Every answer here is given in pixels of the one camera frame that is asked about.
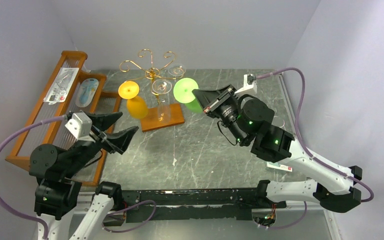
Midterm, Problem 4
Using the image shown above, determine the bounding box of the orange plastic wine glass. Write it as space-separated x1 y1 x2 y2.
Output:
118 80 149 120

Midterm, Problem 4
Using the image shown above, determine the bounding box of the green plastic wine glass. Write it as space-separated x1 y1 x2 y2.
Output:
173 77 203 114

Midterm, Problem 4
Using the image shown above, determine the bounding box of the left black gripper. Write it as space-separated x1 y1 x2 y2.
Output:
63 109 138 176

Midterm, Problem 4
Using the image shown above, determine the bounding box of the white packaged item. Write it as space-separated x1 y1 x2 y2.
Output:
43 67 80 105

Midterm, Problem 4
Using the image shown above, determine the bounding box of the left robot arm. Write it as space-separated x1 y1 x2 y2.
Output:
28 111 139 240

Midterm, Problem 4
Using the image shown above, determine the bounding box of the clear wine glass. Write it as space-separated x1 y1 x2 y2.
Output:
167 63 187 81

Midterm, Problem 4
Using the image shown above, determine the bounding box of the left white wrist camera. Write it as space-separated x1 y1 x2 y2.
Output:
65 112 94 142

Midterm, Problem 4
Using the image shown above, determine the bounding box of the small white card box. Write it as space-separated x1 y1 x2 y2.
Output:
266 161 293 173

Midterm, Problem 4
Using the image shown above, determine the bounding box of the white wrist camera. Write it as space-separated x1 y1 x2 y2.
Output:
234 73 257 97
65 112 94 142

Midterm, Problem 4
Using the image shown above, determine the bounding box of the gold wire wine glass rack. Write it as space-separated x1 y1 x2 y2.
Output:
119 48 185 132

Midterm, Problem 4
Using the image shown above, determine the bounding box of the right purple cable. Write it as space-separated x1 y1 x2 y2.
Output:
255 67 375 204

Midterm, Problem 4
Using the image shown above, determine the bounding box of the wooden dish drying rack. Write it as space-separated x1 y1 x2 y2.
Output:
5 50 122 171

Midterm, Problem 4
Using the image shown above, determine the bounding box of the clear champagne flute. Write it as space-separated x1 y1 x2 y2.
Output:
152 79 172 124

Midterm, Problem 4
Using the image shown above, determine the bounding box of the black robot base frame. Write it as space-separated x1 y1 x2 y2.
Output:
103 187 287 227

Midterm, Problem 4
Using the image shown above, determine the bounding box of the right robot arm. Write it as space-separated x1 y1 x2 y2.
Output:
192 85 362 213

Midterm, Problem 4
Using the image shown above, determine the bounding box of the blue packaged tool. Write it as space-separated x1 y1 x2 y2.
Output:
75 78 99 108

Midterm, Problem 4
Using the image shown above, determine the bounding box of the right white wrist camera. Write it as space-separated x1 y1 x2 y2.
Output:
234 73 257 97

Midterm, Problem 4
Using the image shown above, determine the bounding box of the clear glass right edge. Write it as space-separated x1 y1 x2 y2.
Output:
272 115 286 129

